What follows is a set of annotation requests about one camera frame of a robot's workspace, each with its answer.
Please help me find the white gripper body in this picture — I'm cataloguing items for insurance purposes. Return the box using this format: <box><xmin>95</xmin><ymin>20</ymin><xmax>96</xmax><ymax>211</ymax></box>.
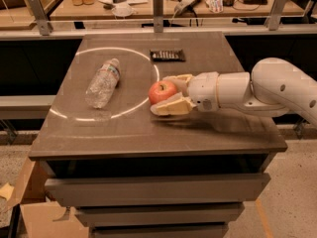
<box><xmin>187</xmin><ymin>72</ymin><xmax>219</xmax><ymax>112</ymax></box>

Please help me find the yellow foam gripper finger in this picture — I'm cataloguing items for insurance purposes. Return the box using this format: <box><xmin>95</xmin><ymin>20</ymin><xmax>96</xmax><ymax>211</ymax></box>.
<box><xmin>163</xmin><ymin>74</ymin><xmax>193</xmax><ymax>95</ymax></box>
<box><xmin>151</xmin><ymin>92</ymin><xmax>195</xmax><ymax>116</ymax></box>

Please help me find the red apple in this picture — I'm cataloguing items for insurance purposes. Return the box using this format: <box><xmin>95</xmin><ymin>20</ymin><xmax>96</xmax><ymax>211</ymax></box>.
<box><xmin>148</xmin><ymin>80</ymin><xmax>177</xmax><ymax>104</ymax></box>

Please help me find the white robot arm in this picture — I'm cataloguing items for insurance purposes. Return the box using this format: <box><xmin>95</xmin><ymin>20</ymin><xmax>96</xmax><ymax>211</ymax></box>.
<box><xmin>151</xmin><ymin>58</ymin><xmax>317</xmax><ymax>126</ymax></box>

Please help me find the dark rectangular tray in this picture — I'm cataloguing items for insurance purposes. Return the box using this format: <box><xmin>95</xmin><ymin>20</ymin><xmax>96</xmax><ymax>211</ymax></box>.
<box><xmin>150</xmin><ymin>50</ymin><xmax>185</xmax><ymax>62</ymax></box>

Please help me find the clear plastic water bottle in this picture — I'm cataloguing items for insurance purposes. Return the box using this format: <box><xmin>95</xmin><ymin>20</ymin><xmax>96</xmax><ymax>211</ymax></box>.
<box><xmin>85</xmin><ymin>59</ymin><xmax>120</xmax><ymax>109</ymax></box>

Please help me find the grey power strip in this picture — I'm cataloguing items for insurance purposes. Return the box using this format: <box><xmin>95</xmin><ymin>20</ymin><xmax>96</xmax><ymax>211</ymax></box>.
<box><xmin>174</xmin><ymin>0</ymin><xmax>200</xmax><ymax>15</ymax></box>

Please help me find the patterned paper cup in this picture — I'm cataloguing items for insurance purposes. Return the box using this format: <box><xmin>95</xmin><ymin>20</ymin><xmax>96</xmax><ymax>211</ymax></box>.
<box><xmin>208</xmin><ymin>0</ymin><xmax>223</xmax><ymax>13</ymax></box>

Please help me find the grey drawer cabinet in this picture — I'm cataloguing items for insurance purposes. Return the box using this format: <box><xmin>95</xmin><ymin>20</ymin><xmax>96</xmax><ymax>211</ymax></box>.
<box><xmin>30</xmin><ymin>31</ymin><xmax>286</xmax><ymax>238</ymax></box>

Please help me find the white bowl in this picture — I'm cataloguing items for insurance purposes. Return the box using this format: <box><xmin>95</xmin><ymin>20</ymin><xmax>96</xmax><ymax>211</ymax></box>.
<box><xmin>112</xmin><ymin>5</ymin><xmax>134</xmax><ymax>18</ymax></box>

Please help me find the wooden desk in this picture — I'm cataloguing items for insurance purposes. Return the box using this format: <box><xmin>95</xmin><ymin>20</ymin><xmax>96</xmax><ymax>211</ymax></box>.
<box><xmin>49</xmin><ymin>0</ymin><xmax>305</xmax><ymax>22</ymax></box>

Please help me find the cardboard box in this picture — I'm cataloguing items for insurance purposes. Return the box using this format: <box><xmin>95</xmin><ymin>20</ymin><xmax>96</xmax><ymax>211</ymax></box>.
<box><xmin>7</xmin><ymin>158</ymin><xmax>89</xmax><ymax>238</ymax></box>

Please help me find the middle metal bracket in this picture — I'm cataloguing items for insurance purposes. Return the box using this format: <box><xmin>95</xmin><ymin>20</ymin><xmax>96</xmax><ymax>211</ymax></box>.
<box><xmin>153</xmin><ymin>0</ymin><xmax>163</xmax><ymax>33</ymax></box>

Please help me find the metal bracket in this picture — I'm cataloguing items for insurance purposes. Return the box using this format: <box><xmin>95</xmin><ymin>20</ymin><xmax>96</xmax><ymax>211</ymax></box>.
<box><xmin>264</xmin><ymin>0</ymin><xmax>287</xmax><ymax>31</ymax></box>
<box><xmin>28</xmin><ymin>0</ymin><xmax>53</xmax><ymax>36</ymax></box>
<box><xmin>153</xmin><ymin>0</ymin><xmax>163</xmax><ymax>33</ymax></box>

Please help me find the right metal bracket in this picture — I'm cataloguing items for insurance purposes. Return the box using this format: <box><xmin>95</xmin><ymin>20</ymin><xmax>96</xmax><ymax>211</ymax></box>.
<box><xmin>264</xmin><ymin>0</ymin><xmax>287</xmax><ymax>31</ymax></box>

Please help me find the left metal bracket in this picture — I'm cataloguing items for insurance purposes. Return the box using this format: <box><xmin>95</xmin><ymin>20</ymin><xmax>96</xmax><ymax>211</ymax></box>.
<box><xmin>28</xmin><ymin>0</ymin><xmax>53</xmax><ymax>36</ymax></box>

